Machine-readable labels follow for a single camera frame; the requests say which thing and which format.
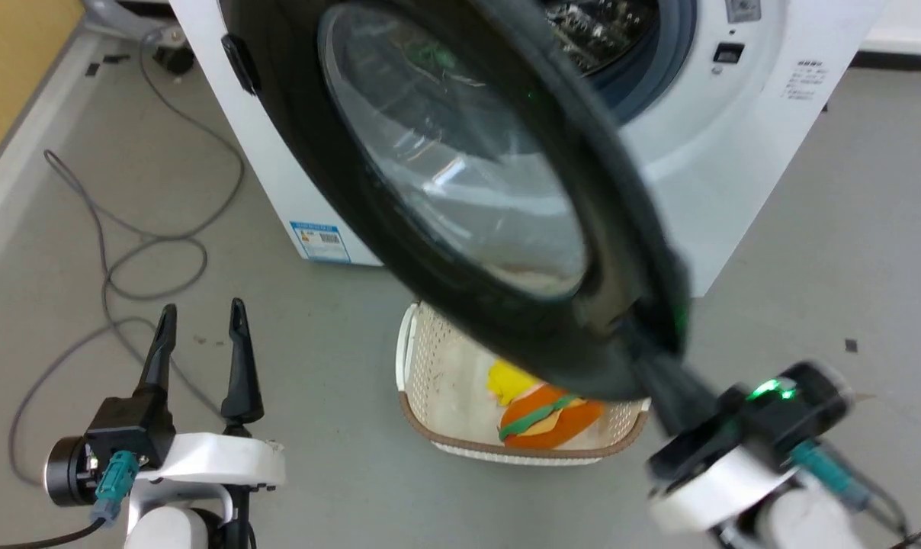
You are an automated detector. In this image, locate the grey floor cable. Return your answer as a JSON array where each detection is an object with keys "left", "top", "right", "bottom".
[{"left": 7, "top": 38, "right": 246, "bottom": 489}]

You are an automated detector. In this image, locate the teal connector right gripper cable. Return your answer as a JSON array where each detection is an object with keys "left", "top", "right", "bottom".
[{"left": 790, "top": 441, "right": 921, "bottom": 549}]

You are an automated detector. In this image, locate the black round washing machine door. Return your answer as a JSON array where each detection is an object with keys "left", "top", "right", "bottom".
[{"left": 220, "top": 0, "right": 694, "bottom": 402}]

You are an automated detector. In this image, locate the teal connector left gripper cable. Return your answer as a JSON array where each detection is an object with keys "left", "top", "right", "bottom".
[{"left": 0, "top": 450, "right": 140, "bottom": 549}]

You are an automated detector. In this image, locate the yellow plush toy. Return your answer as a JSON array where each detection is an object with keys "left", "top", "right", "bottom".
[{"left": 487, "top": 360, "right": 547, "bottom": 406}]

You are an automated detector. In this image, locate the teal connector gripper cable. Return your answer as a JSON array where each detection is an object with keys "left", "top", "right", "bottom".
[
  {"left": 0, "top": 450, "right": 140, "bottom": 549},
  {"left": 790, "top": 441, "right": 921, "bottom": 549}
]

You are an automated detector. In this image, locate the blue energy label sticker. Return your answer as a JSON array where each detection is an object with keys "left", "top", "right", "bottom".
[{"left": 290, "top": 221, "right": 353, "bottom": 265}]

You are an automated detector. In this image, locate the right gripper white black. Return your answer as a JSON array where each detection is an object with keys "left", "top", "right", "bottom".
[{"left": 627, "top": 324, "right": 852, "bottom": 535}]

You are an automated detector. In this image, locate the grey metal stand leg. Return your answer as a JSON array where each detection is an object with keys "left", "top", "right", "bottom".
[{"left": 82, "top": 0, "right": 184, "bottom": 43}]

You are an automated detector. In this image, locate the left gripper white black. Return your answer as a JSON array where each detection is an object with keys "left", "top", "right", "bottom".
[{"left": 44, "top": 298, "right": 287, "bottom": 509}]

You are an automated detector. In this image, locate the black caster wheel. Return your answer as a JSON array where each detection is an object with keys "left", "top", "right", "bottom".
[{"left": 154, "top": 44, "right": 197, "bottom": 76}]

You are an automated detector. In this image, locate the orange plush burger toy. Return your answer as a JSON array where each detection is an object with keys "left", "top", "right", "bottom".
[{"left": 499, "top": 385, "right": 606, "bottom": 450}]

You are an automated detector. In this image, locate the wooden panel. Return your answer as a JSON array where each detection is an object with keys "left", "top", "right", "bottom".
[{"left": 0, "top": 0, "right": 86, "bottom": 185}]

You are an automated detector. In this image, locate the white front-load washing machine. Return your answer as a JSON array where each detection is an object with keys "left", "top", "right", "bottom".
[{"left": 169, "top": 0, "right": 888, "bottom": 298}]

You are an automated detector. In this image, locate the white perforated laundry basket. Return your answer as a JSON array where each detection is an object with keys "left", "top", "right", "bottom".
[{"left": 396, "top": 301, "right": 652, "bottom": 467}]

